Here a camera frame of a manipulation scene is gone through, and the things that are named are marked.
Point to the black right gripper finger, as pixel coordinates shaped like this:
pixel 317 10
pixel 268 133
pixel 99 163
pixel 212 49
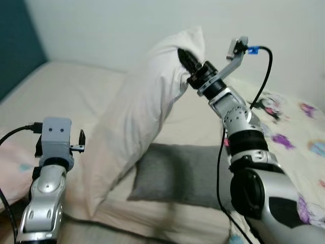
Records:
pixel 187 57

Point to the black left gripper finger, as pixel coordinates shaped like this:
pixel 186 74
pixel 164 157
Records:
pixel 81 139

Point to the white pillow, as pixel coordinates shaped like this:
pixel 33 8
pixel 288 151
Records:
pixel 142 101

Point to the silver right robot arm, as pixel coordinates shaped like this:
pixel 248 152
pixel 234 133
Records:
pixel 264 193

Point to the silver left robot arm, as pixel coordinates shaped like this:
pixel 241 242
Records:
pixel 45 203

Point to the grey pillow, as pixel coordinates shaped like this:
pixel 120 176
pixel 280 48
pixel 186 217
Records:
pixel 177 173

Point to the pink cloth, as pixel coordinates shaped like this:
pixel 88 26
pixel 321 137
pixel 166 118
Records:
pixel 15 168

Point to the bed with cream sheet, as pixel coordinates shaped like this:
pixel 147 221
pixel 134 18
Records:
pixel 76 91

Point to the cartoon print blanket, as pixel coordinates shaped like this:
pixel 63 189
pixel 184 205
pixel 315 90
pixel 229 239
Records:
pixel 294 132

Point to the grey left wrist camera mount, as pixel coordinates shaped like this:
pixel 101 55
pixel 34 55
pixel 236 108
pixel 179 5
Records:
pixel 56 140

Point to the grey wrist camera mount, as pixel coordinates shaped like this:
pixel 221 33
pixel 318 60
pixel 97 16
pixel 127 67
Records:
pixel 56 140
pixel 234 61

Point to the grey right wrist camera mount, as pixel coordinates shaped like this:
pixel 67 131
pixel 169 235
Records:
pixel 234 61

